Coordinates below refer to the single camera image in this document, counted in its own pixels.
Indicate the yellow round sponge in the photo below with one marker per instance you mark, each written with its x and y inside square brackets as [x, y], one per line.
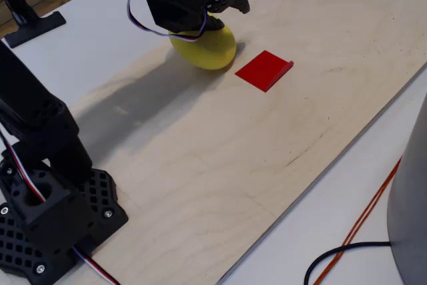
[210, 51]

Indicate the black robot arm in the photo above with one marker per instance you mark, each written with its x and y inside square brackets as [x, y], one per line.
[36, 111]

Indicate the red square plate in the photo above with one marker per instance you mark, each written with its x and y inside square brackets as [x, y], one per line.
[262, 69]

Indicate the light plywood board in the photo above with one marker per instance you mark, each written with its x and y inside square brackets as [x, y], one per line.
[233, 165]

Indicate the grey round lamp shade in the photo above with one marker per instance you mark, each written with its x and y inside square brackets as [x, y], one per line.
[412, 198]

